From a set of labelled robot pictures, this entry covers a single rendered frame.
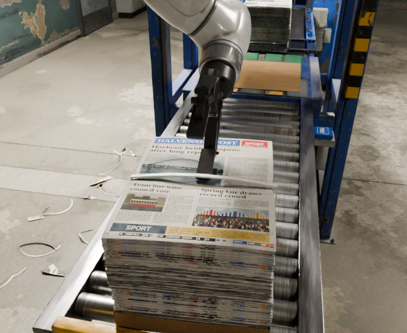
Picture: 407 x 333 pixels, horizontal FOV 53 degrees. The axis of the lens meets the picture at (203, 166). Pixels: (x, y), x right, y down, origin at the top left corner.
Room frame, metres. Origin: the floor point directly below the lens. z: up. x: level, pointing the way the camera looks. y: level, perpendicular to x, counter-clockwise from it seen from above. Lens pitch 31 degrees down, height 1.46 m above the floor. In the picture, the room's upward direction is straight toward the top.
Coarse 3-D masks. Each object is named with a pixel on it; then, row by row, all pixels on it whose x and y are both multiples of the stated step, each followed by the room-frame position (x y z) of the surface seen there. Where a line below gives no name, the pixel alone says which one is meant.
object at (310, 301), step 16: (304, 112) 1.54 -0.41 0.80; (304, 128) 1.39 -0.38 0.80; (304, 144) 1.26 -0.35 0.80; (304, 160) 1.15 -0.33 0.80; (304, 176) 1.05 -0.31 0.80; (304, 192) 0.96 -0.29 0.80; (304, 208) 0.89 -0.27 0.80; (304, 224) 0.82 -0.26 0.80; (304, 240) 0.76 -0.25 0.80; (304, 256) 0.70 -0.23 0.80; (304, 272) 0.65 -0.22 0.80; (320, 272) 0.65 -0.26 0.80; (304, 288) 0.61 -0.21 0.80; (320, 288) 0.61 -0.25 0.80; (304, 304) 0.56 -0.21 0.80; (320, 304) 0.56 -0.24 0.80; (304, 320) 0.52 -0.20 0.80; (320, 320) 0.52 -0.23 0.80
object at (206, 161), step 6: (204, 150) 0.73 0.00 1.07; (210, 150) 0.73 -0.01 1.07; (204, 156) 0.72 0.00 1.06; (210, 156) 0.71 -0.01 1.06; (198, 162) 0.70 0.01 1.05; (204, 162) 0.70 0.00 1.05; (210, 162) 0.70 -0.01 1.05; (198, 168) 0.69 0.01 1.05; (204, 168) 0.69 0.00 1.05; (210, 168) 0.69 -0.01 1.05
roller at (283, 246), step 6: (276, 240) 0.76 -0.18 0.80; (282, 240) 0.76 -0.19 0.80; (288, 240) 0.76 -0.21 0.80; (294, 240) 0.76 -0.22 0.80; (276, 246) 0.74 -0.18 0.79; (282, 246) 0.74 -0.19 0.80; (288, 246) 0.74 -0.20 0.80; (294, 246) 0.74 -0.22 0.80; (276, 252) 0.74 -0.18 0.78; (282, 252) 0.73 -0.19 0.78; (288, 252) 0.73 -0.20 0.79; (294, 252) 0.73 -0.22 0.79
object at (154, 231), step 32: (128, 192) 0.63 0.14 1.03; (160, 192) 0.63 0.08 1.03; (192, 192) 0.63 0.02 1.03; (224, 192) 0.63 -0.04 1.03; (128, 224) 0.54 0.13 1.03; (160, 224) 0.53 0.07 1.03; (192, 224) 0.53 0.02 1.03; (224, 224) 0.53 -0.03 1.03; (256, 224) 0.53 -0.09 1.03; (128, 256) 0.50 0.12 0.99; (160, 256) 0.49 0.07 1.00; (192, 256) 0.49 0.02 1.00; (224, 256) 0.48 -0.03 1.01; (256, 256) 0.48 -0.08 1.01; (128, 288) 0.50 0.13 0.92; (160, 288) 0.49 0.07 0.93; (192, 288) 0.48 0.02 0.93; (224, 288) 0.48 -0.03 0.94; (256, 288) 0.47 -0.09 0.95; (192, 320) 0.49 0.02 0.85; (224, 320) 0.47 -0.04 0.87; (256, 320) 0.47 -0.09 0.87
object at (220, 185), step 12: (132, 180) 0.68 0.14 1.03; (144, 180) 0.67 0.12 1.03; (156, 180) 0.67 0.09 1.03; (168, 180) 0.67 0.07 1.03; (180, 180) 0.67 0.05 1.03; (192, 180) 0.67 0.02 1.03; (204, 180) 0.67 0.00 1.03; (216, 180) 0.68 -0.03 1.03; (228, 180) 0.68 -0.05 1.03; (264, 180) 0.68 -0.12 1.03; (240, 192) 0.63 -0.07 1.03; (252, 192) 0.63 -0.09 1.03; (264, 192) 0.63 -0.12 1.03
